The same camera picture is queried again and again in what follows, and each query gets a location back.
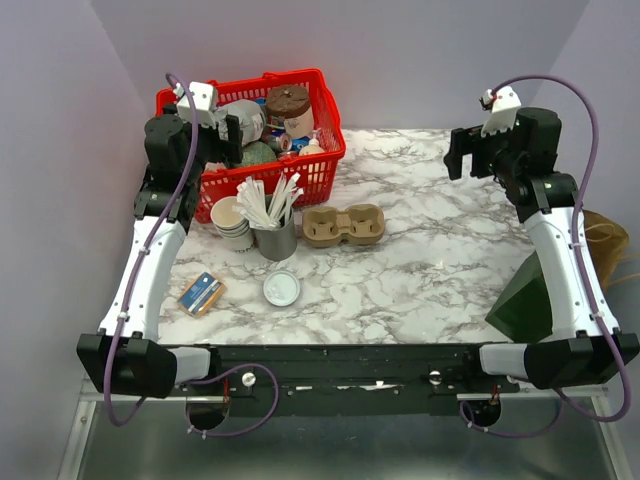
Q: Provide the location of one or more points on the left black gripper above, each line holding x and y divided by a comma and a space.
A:
227, 151

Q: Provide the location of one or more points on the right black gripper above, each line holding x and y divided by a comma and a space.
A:
465, 141

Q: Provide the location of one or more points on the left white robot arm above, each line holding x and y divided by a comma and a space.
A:
124, 356

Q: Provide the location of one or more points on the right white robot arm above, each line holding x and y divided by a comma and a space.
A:
585, 345

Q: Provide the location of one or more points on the green glitter ball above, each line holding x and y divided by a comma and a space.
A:
257, 153

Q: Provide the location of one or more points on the grey wrapped package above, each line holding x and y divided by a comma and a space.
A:
251, 116

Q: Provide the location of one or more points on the small metal can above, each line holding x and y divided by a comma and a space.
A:
284, 142

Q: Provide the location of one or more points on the stack of paper cups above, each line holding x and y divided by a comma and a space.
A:
231, 225

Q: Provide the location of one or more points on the brown lid cream tub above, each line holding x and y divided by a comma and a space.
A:
290, 107

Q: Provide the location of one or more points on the white pump bottle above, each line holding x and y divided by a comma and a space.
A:
313, 146

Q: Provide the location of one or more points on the red plastic shopping basket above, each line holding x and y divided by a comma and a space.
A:
317, 171

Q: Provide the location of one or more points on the metal straw holder cup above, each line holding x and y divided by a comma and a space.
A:
280, 244

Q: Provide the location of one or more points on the brown pulp cup carrier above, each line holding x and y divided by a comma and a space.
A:
324, 227

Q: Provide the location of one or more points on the orange sponge blue label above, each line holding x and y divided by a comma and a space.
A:
200, 295

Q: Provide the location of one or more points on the stack of white lids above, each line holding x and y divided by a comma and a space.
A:
281, 288

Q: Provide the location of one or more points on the brown paper bag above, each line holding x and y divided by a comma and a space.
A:
607, 242

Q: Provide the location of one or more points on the dark green paper bag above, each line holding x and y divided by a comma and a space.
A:
522, 311

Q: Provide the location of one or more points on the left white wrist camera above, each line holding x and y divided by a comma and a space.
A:
205, 99

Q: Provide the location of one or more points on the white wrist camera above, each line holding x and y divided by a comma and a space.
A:
205, 99
502, 105

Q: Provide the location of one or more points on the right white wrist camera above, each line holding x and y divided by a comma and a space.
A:
502, 105

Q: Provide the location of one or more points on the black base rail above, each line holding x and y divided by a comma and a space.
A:
347, 380

